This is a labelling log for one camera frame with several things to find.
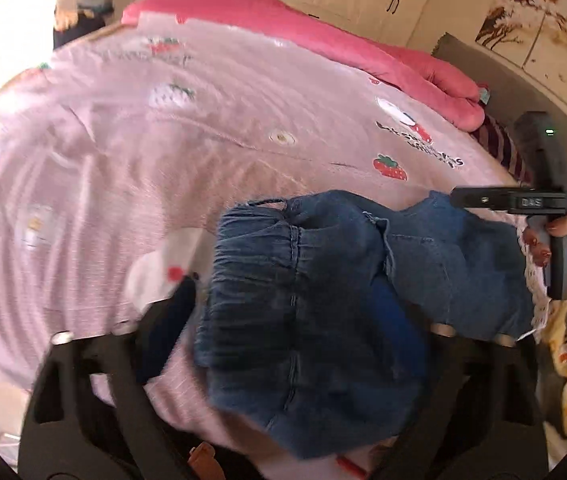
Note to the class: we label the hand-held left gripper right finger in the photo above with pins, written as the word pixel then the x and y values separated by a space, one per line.
pixel 396 320

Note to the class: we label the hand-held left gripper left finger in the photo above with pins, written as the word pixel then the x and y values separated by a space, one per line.
pixel 171 322

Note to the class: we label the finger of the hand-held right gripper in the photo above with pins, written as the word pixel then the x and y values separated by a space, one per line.
pixel 483 197

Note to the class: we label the blue denim pants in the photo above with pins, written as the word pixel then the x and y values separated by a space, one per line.
pixel 303 310

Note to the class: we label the purple striped pillow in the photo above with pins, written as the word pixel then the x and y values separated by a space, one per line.
pixel 503 147

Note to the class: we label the grey padded headboard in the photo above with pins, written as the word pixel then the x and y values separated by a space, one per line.
pixel 508 85

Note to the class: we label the small teal cloth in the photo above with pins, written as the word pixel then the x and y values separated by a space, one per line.
pixel 484 96

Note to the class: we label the pink strawberry print bed sheet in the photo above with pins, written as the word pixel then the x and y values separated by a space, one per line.
pixel 163 185

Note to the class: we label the yellow printed cloth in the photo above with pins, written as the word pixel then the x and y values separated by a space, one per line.
pixel 561 360

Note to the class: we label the pink quilt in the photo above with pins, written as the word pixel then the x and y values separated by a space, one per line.
pixel 313 30

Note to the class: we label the dark blue furniture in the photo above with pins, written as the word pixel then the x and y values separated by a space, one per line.
pixel 75 30

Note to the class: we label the grey-blue folded cloth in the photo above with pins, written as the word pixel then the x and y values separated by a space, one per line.
pixel 94 6

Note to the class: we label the blossom tree wall art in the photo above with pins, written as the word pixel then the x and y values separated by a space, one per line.
pixel 543 30

